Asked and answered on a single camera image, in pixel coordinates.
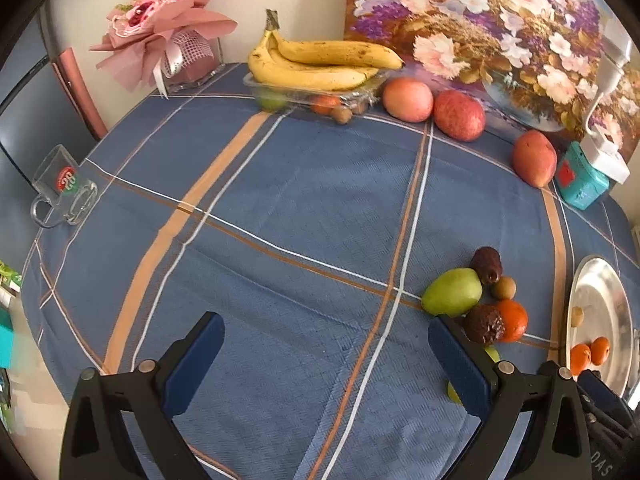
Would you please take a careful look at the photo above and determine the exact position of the blue plaid tablecloth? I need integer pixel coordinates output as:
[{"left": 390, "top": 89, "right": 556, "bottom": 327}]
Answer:
[{"left": 20, "top": 62, "right": 640, "bottom": 480}]

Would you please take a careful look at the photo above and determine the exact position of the white power adapter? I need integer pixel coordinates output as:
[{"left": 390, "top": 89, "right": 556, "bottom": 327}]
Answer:
[{"left": 582, "top": 127, "right": 631, "bottom": 186}]

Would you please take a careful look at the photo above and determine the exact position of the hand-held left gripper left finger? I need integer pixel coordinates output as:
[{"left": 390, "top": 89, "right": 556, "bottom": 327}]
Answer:
[{"left": 60, "top": 311, "right": 226, "bottom": 480}]

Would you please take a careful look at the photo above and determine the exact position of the pale red apple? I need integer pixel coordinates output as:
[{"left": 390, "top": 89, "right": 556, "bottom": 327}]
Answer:
[{"left": 382, "top": 78, "right": 434, "bottom": 123}]

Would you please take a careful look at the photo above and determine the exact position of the clear glass vase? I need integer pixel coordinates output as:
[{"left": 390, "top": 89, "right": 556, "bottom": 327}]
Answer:
[{"left": 159, "top": 35, "right": 224, "bottom": 95}]

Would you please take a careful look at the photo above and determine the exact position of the green packet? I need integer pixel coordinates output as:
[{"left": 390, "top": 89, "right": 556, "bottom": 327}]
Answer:
[{"left": 0, "top": 260, "right": 24, "bottom": 306}]

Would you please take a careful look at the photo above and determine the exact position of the wrinkled dark passion fruit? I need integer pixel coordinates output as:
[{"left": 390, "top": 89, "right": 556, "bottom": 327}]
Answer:
[{"left": 463, "top": 304, "right": 506, "bottom": 346}]

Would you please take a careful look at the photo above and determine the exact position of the dark red apple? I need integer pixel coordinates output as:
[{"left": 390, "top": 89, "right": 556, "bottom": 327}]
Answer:
[{"left": 433, "top": 90, "right": 487, "bottom": 143}]

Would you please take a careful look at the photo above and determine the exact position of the white cable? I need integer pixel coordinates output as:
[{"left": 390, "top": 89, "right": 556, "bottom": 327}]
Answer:
[{"left": 582, "top": 17, "right": 635, "bottom": 136}]

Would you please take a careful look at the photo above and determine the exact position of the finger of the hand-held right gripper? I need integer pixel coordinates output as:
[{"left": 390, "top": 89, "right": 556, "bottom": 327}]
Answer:
[{"left": 575, "top": 370, "right": 625, "bottom": 412}]

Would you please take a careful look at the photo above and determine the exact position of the green pear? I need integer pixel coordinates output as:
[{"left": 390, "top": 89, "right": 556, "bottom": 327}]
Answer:
[{"left": 421, "top": 268, "right": 484, "bottom": 317}]

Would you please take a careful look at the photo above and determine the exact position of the teal box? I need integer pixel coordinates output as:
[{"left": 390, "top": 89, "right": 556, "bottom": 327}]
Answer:
[{"left": 556, "top": 141, "right": 612, "bottom": 211}]

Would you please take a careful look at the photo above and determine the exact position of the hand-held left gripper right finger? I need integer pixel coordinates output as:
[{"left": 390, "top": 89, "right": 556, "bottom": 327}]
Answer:
[{"left": 427, "top": 314, "right": 594, "bottom": 480}]

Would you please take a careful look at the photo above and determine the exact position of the floral painting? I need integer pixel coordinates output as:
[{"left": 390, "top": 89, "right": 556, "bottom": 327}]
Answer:
[{"left": 344, "top": 0, "right": 640, "bottom": 153}]

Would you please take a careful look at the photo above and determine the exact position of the reddish chair back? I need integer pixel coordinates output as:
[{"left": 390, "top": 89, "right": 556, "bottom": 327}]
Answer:
[{"left": 50, "top": 47, "right": 109, "bottom": 142}]

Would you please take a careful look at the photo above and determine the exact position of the dark purple passion fruit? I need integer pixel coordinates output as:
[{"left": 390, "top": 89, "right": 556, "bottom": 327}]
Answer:
[{"left": 470, "top": 246, "right": 504, "bottom": 286}]

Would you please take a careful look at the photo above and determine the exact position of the round metal plate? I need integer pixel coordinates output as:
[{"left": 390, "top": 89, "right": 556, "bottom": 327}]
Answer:
[{"left": 565, "top": 255, "right": 640, "bottom": 402}]

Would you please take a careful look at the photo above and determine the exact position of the large yellow banana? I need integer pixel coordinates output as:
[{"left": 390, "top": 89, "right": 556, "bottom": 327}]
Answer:
[{"left": 248, "top": 30, "right": 382, "bottom": 92}]

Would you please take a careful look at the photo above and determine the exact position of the small green fruit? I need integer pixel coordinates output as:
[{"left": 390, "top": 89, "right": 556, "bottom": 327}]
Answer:
[{"left": 446, "top": 346, "right": 501, "bottom": 406}]

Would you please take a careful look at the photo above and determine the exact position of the pink flower bouquet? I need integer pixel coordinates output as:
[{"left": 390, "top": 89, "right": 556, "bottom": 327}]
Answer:
[{"left": 89, "top": 0, "right": 238, "bottom": 93}]

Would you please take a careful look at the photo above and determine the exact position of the clear plastic fruit container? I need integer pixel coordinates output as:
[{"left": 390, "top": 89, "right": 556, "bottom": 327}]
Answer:
[{"left": 243, "top": 70, "right": 391, "bottom": 116}]

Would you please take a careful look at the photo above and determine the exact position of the spotted yellow banana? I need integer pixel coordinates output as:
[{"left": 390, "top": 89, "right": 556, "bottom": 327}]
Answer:
[{"left": 265, "top": 9, "right": 405, "bottom": 71}]

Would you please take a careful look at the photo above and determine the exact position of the glass mug with handle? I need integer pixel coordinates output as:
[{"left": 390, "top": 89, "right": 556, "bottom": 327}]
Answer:
[{"left": 31, "top": 144, "right": 99, "bottom": 229}]

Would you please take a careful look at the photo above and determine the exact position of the turquoise box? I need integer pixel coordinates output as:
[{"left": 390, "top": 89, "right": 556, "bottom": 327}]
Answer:
[{"left": 0, "top": 307, "right": 17, "bottom": 369}]

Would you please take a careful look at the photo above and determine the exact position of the small orange tangerine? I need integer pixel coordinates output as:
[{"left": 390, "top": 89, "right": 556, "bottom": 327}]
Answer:
[
  {"left": 589, "top": 337, "right": 612, "bottom": 365},
  {"left": 569, "top": 344, "right": 593, "bottom": 377}
]

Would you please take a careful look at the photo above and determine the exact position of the red mango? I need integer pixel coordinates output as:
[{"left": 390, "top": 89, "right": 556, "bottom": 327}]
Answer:
[{"left": 511, "top": 129, "right": 558, "bottom": 189}]

